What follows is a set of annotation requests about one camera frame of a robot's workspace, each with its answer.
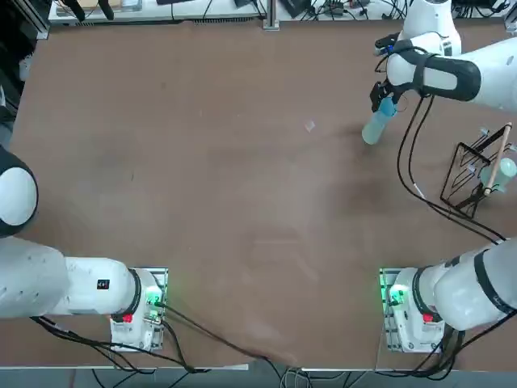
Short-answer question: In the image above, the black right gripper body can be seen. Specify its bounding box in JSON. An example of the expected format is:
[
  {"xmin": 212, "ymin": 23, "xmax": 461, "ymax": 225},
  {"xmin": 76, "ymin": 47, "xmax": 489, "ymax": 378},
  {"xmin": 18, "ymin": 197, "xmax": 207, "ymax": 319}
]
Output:
[{"xmin": 376, "ymin": 79, "xmax": 399, "ymax": 99}]

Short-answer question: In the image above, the blue plastic cup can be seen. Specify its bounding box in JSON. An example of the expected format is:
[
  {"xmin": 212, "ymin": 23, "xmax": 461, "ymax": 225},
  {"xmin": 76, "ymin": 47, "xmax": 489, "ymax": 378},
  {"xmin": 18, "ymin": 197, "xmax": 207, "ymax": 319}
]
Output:
[{"xmin": 373, "ymin": 96, "xmax": 397, "ymax": 124}]

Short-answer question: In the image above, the pale green plastic cup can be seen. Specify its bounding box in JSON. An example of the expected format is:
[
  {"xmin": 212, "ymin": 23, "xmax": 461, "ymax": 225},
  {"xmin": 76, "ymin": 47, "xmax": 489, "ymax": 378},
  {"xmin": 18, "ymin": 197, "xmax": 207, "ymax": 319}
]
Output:
[{"xmin": 361, "ymin": 115, "xmax": 387, "ymax": 146}]

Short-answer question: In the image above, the black red power strip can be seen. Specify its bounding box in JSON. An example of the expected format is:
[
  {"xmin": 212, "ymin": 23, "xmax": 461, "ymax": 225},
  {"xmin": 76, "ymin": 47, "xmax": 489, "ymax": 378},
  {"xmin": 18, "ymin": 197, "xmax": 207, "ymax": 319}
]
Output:
[{"xmin": 322, "ymin": 0, "xmax": 353, "ymax": 14}]

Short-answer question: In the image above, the wooden board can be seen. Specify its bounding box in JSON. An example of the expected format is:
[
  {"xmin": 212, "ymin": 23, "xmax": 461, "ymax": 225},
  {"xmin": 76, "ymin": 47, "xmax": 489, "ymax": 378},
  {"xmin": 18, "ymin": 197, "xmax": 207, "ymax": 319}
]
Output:
[{"xmin": 55, "ymin": 0, "xmax": 143, "ymax": 18}]

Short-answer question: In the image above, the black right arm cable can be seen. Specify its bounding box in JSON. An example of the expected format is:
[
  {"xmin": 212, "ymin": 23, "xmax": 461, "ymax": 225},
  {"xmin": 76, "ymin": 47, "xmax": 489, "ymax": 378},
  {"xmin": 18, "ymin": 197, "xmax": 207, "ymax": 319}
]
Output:
[{"xmin": 397, "ymin": 95, "xmax": 508, "ymax": 243}]

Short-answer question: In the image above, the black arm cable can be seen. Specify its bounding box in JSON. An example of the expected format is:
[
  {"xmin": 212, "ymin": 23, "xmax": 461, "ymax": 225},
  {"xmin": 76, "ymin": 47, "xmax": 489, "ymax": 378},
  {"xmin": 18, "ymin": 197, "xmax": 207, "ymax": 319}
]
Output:
[
  {"xmin": 30, "ymin": 302, "xmax": 308, "ymax": 375},
  {"xmin": 397, "ymin": 95, "xmax": 508, "ymax": 243}
]

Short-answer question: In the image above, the black wire cup rack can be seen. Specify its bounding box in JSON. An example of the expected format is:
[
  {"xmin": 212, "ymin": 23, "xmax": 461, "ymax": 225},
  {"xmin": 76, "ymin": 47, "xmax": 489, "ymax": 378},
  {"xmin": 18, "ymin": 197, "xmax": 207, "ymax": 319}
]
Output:
[{"xmin": 439, "ymin": 124, "xmax": 517, "ymax": 221}]

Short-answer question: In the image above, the aluminium frame post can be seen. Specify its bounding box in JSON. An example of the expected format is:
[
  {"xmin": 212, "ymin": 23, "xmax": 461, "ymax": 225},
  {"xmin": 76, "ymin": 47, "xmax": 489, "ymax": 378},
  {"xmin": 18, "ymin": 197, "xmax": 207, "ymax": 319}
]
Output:
[{"xmin": 263, "ymin": 0, "xmax": 280, "ymax": 31}]

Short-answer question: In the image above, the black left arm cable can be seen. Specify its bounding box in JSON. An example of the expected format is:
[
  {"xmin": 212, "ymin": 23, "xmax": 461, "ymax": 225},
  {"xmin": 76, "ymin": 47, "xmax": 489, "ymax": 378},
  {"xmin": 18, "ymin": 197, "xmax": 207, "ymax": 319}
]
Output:
[{"xmin": 30, "ymin": 302, "xmax": 308, "ymax": 375}]

